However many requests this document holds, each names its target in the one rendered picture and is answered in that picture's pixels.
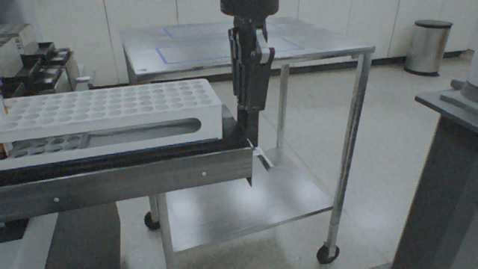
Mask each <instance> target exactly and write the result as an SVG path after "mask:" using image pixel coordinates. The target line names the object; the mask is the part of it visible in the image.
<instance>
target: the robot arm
mask: <svg viewBox="0 0 478 269"><path fill-rule="evenodd" d="M278 10H279V0H220V11H221V12H222V13H224V14H225V15H228V16H233V17H234V19H233V26H234V27H232V28H229V29H228V31H227V34H228V36H229V45H230V55H231V66H232V85H233V94H234V96H237V98H236V102H237V103H238V104H239V105H237V122H238V124H239V126H240V127H241V128H242V130H243V132H244V133H245V135H246V136H247V138H248V139H249V141H250V143H251V144H252V145H253V147H257V146H258V119H259V111H263V110H264V109H265V104H266V98H267V89H268V84H269V78H270V69H271V64H272V62H273V59H274V56H275V53H276V50H275V48H274V47H273V46H272V47H267V38H268V33H267V24H266V18H267V17H268V16H269V15H273V14H275V13H277V12H278ZM450 86H451V87H453V88H454V89H456V91H447V92H441V93H440V96H439V99H440V100H443V101H445V102H449V103H451V104H454V105H456V106H458V107H460V108H462V109H464V110H466V111H469V112H471V113H472V114H475V115H477V116H478V43H477V46H476V48H475V51H474V55H473V58H472V61H471V66H470V70H469V73H468V77H467V79H465V78H453V79H452V80H451V82H450Z"/></svg>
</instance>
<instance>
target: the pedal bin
mask: <svg viewBox="0 0 478 269"><path fill-rule="evenodd" d="M452 25H453V23H452V22H448V21H443V20H435V19H420V20H415V24H414V25H413V27H414V28H413V32H412V37H411V40H410V44H409V50H408V53H407V56H406V62H405V64H404V68H403V69H404V70H405V71H406V72H410V73H412V74H415V75H432V76H437V75H440V74H438V71H439V67H440V64H441V59H442V57H443V54H444V50H445V47H446V44H447V40H448V37H449V34H450V30H451V26H452Z"/></svg>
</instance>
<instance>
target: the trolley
mask: <svg viewBox="0 0 478 269"><path fill-rule="evenodd" d="M266 24H267V33H268V38H267V47H272V46H273V47H274V48H275V50H276V53H275V56H274V59H273V62H272V64H271V66H272V65H278V64H281V76H280V88H279V111H278V123H277V136H276V147H275V148H271V149H265V150H264V152H265V153H266V155H267V157H268V158H269V159H270V160H271V162H272V163H273V165H274V166H275V168H276V172H275V173H274V174H268V173H267V171H266V170H265V168H264V166H263V165H262V163H261V162H260V161H259V159H258V158H257V159H253V160H252V188H251V187H250V186H249V183H248V181H247V180H246V178H242V179H235V180H231V181H226V182H219V183H214V184H210V185H203V186H198V187H194V188H186V189H182V190H177V191H170V192H166V193H161V194H154V195H149V196H148V198H149V211H148V212H147V213H146V214H145V216H144V218H143V220H144V223H145V225H146V226H147V227H148V228H150V229H155V228H158V227H160V231H161V240H162V244H163V249H164V258H165V263H166V269H176V264H175V259H174V257H175V256H180V255H182V254H185V253H189V252H192V251H195V250H199V249H202V248H205V247H210V246H212V245H215V244H219V243H223V242H225V241H230V240H232V239H235V238H239V237H242V236H245V235H250V234H252V233H255V232H260V231H262V230H265V229H269V228H273V227H275V226H280V225H282V224H286V223H290V222H293V221H295V220H300V219H303V218H305V217H310V216H312V215H316V214H320V213H323V212H325V211H330V210H332V212H331V217H330V221H329V229H328V234H327V238H326V239H324V240H323V246H322V247H321V248H320V249H319V250H318V251H317V255H316V257H317V260H318V261H319V263H321V264H328V263H330V262H333V261H334V260H335V259H336V258H337V257H338V254H339V252H340V249H339V247H338V246H337V245H336V243H335V242H336V238H337V234H338V227H339V223H340V219H341V212H342V208H343V204H344V197H345V193H346V189H347V182H348V178H349V174H350V167H351V163H352V158H353V151H354V147H355V143H356V136H357V132H358V128H359V121H360V117H361V110H362V106H363V101H364V95H365V91H366V86H367V80H368V76H369V72H370V65H371V61H372V57H373V53H374V52H375V48H376V46H375V45H373V44H371V43H367V42H365V41H362V40H358V39H356V38H353V37H349V36H347V35H344V34H340V33H338V32H335V31H331V30H329V29H326V28H323V27H320V26H318V25H314V24H311V23H309V22H305V21H302V20H300V19H296V18H293V17H291V16H284V17H273V18H266ZM232 27H234V26H233V21H222V22H203V23H193V24H182V25H162V26H152V27H142V28H122V29H119V35H120V37H121V40H122V48H123V53H124V58H125V65H126V70H127V75H128V83H129V86H135V85H142V84H151V83H150V81H152V80H158V79H165V78H176V77H182V76H189V75H200V74H206V73H213V72H224V71H230V70H232V66H231V55H230V45H229V36H228V34H227V31H228V29H229V28H232ZM350 55H351V58H352V59H356V58H358V65H357V70H356V77H355V82H354V87H353V94H352V99H351V103H350V111H349V116H348V121H347V128H346V132H345V137H344V145H343V149H342V154H341V162H340V167H339V171H338V178H337V183H336V188H335V195H334V200H333V202H332V201H331V200H330V199H329V198H328V197H327V196H326V195H325V194H324V192H322V191H321V189H319V187H318V186H316V184H315V183H313V181H312V180H310V178H309V177H307V175H306V174H305V173H304V172H303V171H302V170H301V169H300V168H299V167H298V166H297V165H296V164H295V163H294V162H293V161H292V160H291V159H290V158H289V157H288V155H287V154H286V153H285V152H284V151H283V144H284V134H285V115H286V105H287V94H288V76H289V65H290V63H296V62H302V61H313V60H320V59H326V58H337V57H343V56H350Z"/></svg>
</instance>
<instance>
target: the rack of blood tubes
mask: <svg viewBox="0 0 478 269"><path fill-rule="evenodd" d="M5 101H6V104H7V109H8V111H9V112H8V113H7V114H6V115H4V116H2V118H3V121H2V122H0V143H3V142H8V141H15V140H17V142H15V143H12V146H13V149H11V150H9V151H7V153H8V155H9V157H7V158H5V159H2V160H0V170H5V169H10V168H16V167H25V166H30V165H35V164H45V163H50V162H56V161H65V160H70V159H75V158H84V157H90V156H94V155H104V154H109V153H115V152H124V151H129V150H134V149H144V148H149V147H154V146H163V145H169V144H174V143H184V142H188V141H194V140H203V139H209V138H213V137H218V139H219V138H223V131H222V105H221V101H220V99H219V98H218V96H217V94H216V93H215V92H214V90H213V89H212V87H211V85H210V84H209V83H208V81H207V80H206V79H203V78H200V79H193V80H185V81H171V82H164V83H156V84H142V85H135V86H127V87H113V88H105V89H98V90H84V91H76V92H69V93H55V94H47V95H40V96H26V97H19V98H11V99H5ZM14 157H16V158H14Z"/></svg>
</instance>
